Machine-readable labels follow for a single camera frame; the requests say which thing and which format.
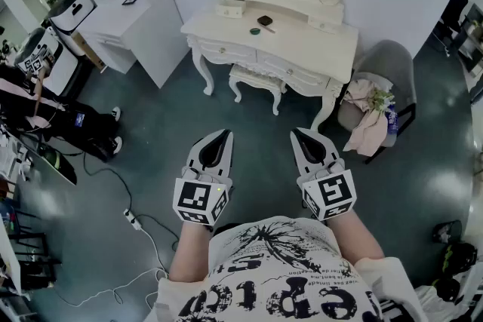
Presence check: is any cream carved stool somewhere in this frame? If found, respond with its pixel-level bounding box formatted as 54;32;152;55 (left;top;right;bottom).
227;63;288;116

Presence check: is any grey upholstered chair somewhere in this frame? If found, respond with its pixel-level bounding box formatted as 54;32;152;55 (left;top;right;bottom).
337;39;418;165

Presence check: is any small white green bouquet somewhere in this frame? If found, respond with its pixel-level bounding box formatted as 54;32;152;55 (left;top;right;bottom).
367;86;398;115

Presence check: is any white desk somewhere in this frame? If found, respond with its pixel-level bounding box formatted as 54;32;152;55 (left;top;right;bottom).
74;0;156;75

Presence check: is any white black-printed shirt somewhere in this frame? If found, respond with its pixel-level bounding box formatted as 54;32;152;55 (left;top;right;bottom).
145;216;429;322

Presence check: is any black glossy oval board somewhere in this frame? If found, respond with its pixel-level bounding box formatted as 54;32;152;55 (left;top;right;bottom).
18;139;78;186

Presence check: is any white rounded appliance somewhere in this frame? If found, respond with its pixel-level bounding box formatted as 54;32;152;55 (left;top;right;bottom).
14;27;82;97
46;0;97;36

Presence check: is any white power strip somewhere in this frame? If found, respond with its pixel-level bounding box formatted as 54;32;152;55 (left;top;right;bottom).
123;208;143;232

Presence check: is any white floor cable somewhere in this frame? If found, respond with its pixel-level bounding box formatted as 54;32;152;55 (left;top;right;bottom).
55;225;169;308

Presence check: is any black wire basket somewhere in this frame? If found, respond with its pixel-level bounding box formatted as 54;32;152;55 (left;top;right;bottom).
432;219;463;244

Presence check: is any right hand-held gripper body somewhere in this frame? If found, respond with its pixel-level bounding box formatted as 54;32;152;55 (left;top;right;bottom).
296;159;358;222

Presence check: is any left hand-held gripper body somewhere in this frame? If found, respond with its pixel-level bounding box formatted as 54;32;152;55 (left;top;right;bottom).
172;161;234;227

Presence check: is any white ornate dressing table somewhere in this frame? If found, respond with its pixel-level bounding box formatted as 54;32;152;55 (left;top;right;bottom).
180;0;359;132

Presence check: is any black metal rack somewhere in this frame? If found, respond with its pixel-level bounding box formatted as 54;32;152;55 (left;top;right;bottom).
0;180;63;292

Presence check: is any person's left forearm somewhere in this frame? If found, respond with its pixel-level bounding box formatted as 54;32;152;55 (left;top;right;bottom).
168;218;213;282

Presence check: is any black floor cable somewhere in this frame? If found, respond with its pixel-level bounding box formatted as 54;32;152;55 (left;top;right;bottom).
82;153;134;212

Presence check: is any person's right forearm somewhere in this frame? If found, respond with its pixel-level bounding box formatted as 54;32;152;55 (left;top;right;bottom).
325;209;386;262

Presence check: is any blue bottle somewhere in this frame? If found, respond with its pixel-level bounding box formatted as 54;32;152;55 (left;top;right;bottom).
386;107;399;137

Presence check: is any black green backpack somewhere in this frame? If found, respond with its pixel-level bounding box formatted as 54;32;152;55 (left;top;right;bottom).
441;242;478;277

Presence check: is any pink cloth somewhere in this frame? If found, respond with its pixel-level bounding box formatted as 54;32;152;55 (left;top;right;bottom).
340;78;395;158

